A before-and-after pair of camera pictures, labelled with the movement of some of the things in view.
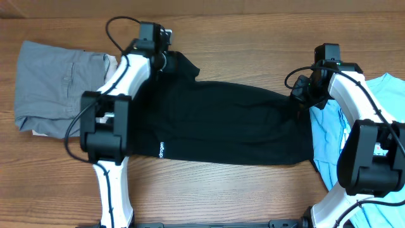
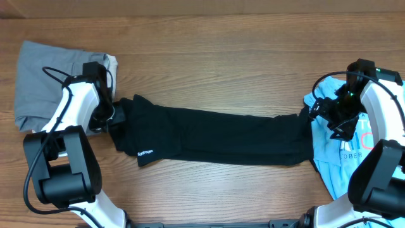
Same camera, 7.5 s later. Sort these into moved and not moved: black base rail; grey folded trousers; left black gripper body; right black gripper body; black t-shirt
Moved: right black gripper body; black t-shirt; left black gripper body
Not moved: grey folded trousers; black base rail
